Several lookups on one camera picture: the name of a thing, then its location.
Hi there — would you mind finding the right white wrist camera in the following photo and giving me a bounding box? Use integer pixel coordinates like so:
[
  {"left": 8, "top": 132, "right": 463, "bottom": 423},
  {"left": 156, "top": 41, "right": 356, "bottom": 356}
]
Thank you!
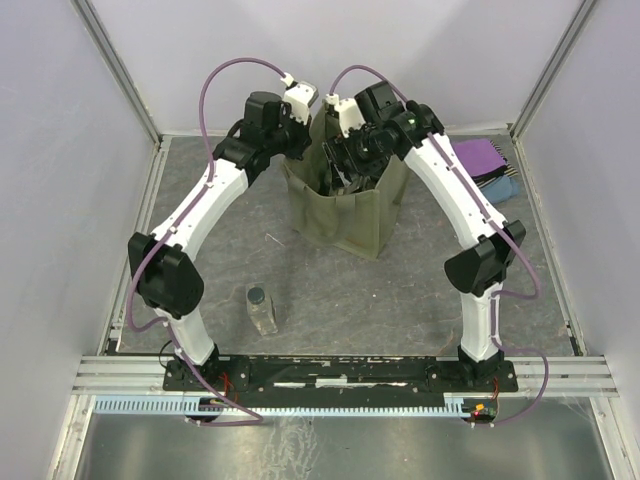
[{"left": 324, "top": 93, "right": 366, "bottom": 138}]

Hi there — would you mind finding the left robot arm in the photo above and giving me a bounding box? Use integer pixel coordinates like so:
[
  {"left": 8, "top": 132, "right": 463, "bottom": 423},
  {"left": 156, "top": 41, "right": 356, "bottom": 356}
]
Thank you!
[{"left": 128, "top": 83, "right": 318, "bottom": 390}]

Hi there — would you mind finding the aluminium front rail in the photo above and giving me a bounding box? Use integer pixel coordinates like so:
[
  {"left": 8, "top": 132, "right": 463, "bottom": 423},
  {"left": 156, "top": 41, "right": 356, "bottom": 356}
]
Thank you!
[{"left": 72, "top": 356, "right": 619, "bottom": 398}]

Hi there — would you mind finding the clear square bottle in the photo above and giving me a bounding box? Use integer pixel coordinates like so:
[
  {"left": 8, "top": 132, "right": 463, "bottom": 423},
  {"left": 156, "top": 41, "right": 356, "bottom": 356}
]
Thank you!
[{"left": 246, "top": 283, "right": 278, "bottom": 336}]

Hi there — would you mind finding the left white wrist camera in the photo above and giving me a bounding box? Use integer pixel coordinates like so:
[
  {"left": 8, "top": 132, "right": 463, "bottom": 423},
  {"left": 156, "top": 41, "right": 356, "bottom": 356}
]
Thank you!
[{"left": 281, "top": 72, "right": 319, "bottom": 125}]

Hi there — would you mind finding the purple folded cloth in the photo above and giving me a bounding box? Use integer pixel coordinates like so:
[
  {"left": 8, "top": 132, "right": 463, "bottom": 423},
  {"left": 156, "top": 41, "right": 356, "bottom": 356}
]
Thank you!
[{"left": 452, "top": 138, "right": 506, "bottom": 178}]

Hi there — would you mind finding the blue slotted cable duct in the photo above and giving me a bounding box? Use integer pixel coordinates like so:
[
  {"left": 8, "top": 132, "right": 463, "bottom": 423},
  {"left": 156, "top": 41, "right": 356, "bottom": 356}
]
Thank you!
[{"left": 94, "top": 392, "right": 480, "bottom": 418}]

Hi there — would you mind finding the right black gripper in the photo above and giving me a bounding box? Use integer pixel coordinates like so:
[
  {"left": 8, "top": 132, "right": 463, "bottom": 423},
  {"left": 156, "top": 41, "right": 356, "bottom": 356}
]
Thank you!
[{"left": 322, "top": 123, "right": 391, "bottom": 190}]

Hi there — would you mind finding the green canvas bag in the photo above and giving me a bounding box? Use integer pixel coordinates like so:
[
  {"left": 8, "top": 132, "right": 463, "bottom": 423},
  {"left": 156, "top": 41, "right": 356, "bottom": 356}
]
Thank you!
[{"left": 282, "top": 106, "right": 410, "bottom": 260}]

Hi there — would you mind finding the black white striped cloth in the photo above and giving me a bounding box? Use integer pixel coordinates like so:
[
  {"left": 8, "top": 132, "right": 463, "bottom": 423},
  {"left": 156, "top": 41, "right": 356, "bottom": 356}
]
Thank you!
[{"left": 471, "top": 140, "right": 518, "bottom": 187}]

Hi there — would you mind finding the blue folded cloth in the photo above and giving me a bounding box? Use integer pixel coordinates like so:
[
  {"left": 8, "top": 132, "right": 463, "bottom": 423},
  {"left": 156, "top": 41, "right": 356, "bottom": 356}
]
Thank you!
[{"left": 480, "top": 176, "right": 520, "bottom": 205}]

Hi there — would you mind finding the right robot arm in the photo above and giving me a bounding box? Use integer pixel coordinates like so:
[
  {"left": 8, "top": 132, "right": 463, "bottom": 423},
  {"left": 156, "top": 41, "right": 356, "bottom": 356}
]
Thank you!
[{"left": 323, "top": 81, "right": 526, "bottom": 391}]

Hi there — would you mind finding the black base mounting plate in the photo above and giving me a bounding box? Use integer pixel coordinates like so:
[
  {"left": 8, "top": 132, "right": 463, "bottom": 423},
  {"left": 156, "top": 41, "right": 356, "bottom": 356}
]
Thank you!
[{"left": 162, "top": 353, "right": 517, "bottom": 407}]

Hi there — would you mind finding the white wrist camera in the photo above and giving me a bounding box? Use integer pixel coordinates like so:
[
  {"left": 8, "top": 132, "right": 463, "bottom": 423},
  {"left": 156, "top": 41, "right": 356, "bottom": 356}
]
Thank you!
[
  {"left": 281, "top": 72, "right": 319, "bottom": 125},
  {"left": 324, "top": 93, "right": 366, "bottom": 138}
]

